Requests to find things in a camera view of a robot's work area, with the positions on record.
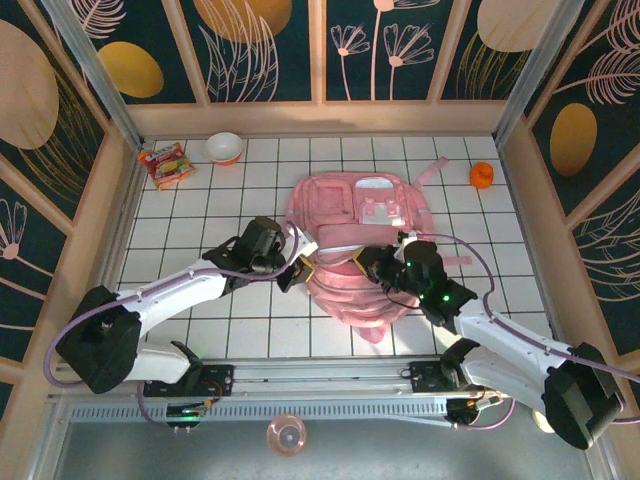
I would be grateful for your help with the pink plastic cup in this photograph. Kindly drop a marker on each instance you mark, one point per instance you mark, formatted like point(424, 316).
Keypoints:
point(286, 435)

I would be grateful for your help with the orange toy fruit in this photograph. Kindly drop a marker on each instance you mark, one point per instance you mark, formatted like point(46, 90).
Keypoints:
point(482, 175)

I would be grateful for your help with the white and orange bowl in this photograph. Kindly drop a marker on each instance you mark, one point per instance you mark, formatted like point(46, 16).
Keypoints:
point(223, 147)

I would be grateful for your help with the orange snack packet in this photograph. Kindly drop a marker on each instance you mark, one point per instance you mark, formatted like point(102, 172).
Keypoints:
point(167, 166)

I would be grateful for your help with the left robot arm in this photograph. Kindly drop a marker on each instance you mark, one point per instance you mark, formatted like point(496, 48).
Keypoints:
point(170, 295)

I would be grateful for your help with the aluminium frame post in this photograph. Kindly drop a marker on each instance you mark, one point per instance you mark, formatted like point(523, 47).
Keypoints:
point(540, 65)
point(100, 75)

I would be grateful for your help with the metal base rail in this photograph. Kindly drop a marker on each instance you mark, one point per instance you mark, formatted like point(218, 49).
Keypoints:
point(320, 377)

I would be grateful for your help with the pink backpack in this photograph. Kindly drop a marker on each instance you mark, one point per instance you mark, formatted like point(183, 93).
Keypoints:
point(350, 300)

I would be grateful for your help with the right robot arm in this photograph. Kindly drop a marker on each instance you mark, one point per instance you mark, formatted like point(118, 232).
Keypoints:
point(500, 340)

